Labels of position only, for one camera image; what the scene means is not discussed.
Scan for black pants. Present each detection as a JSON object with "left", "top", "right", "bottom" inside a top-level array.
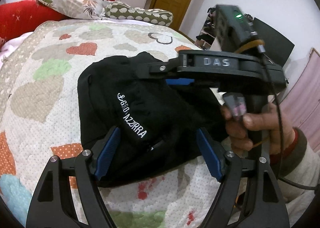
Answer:
[{"left": 78, "top": 55, "right": 227, "bottom": 188}]

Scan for person's right forearm sleeve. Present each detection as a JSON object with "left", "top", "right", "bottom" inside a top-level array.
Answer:
[{"left": 279, "top": 125, "right": 319, "bottom": 226}]

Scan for person's right hand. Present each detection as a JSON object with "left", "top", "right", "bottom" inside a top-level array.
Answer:
[{"left": 221, "top": 103, "right": 296, "bottom": 155}]

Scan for dark flat panel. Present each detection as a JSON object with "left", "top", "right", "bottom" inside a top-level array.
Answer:
[{"left": 253, "top": 17, "right": 295, "bottom": 67}]

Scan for pink curtain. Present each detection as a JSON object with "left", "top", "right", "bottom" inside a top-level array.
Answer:
[{"left": 280, "top": 48, "right": 320, "bottom": 151}]

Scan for white cluttered shelf unit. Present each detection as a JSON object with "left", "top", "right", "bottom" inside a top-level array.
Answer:
[{"left": 195, "top": 7, "right": 216, "bottom": 50}]

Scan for heart patterned quilt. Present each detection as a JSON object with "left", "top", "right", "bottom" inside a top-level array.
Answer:
[{"left": 1, "top": 20, "right": 219, "bottom": 227}]

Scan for pink bed sheet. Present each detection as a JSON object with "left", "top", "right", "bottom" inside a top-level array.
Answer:
[{"left": 1, "top": 32, "right": 33, "bottom": 67}]

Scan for olive cloud-pattern bolster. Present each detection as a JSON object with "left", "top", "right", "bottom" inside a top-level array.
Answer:
[{"left": 105, "top": 1, "right": 174, "bottom": 27}]

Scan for floral grey pillow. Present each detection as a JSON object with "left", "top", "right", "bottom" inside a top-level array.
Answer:
[{"left": 37, "top": 0, "right": 112, "bottom": 20}]

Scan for long red pillow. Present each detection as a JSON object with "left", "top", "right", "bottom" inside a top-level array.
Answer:
[{"left": 0, "top": 0, "right": 68, "bottom": 45}]

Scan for black camera box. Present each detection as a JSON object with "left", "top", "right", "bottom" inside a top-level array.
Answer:
[{"left": 215, "top": 4, "right": 265, "bottom": 57}]

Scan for black cable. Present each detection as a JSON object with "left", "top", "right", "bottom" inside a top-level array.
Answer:
[{"left": 248, "top": 21, "right": 320, "bottom": 191}]

